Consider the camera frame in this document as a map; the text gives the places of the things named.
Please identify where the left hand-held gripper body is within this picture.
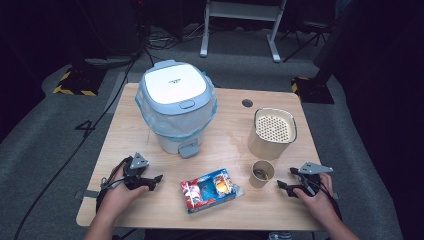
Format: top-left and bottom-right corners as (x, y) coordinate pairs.
(122, 152), (150, 191)

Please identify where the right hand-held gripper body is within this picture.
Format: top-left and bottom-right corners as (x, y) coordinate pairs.
(292, 161), (334, 197)

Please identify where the small brown paper cup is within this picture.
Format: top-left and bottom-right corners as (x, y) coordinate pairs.
(248, 159), (276, 189)

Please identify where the beige container with perforated strainer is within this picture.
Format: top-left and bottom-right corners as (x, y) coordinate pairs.
(247, 107), (298, 161)

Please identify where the colourful printed snack box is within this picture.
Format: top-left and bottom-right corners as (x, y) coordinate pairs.
(180, 167), (245, 215)

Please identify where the white and blue pedal trash can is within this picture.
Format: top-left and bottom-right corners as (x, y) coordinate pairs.
(139, 59), (216, 159)

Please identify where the person's right hand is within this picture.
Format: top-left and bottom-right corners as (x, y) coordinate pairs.
(292, 173), (341, 230)

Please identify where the person's left hand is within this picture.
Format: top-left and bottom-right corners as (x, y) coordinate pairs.
(97, 164), (150, 223)

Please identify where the person's shoe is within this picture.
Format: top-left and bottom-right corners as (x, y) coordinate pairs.
(267, 231), (293, 240)

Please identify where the translucent blue trash bag liner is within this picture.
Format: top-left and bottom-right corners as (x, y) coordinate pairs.
(134, 71), (219, 140)

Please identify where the black yellow striped stand base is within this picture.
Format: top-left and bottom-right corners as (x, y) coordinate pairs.
(290, 76), (336, 105)
(52, 64), (108, 98)

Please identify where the black tripod stand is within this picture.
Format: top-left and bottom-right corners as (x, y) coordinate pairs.
(282, 19), (335, 64)

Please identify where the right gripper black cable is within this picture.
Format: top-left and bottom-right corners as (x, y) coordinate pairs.
(301, 174), (343, 221)

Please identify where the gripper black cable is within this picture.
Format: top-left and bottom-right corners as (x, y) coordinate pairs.
(95, 155), (132, 213)
(301, 174), (343, 221)

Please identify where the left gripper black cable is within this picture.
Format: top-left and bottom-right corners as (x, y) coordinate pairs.
(95, 155), (132, 213)

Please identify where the long black floor cable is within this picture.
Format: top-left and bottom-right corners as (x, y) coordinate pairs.
(12, 49), (143, 240)

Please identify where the white metal table frame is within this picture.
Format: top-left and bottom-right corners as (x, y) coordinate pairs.
(199, 0), (288, 64)

